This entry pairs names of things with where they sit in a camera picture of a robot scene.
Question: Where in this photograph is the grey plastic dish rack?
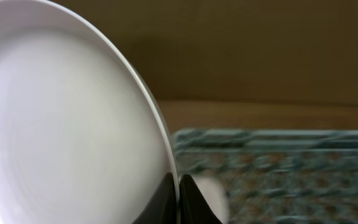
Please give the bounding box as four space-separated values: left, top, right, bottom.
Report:
173 129 358 223

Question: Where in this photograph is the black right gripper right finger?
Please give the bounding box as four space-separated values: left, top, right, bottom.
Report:
180 174 222 224

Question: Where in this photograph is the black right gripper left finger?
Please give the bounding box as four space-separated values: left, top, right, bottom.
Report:
132 173 177 224

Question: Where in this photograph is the large white round plate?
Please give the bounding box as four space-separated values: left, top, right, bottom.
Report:
0 1 179 223

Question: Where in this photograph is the small white cup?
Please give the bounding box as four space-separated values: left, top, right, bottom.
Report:
193 175 230 224

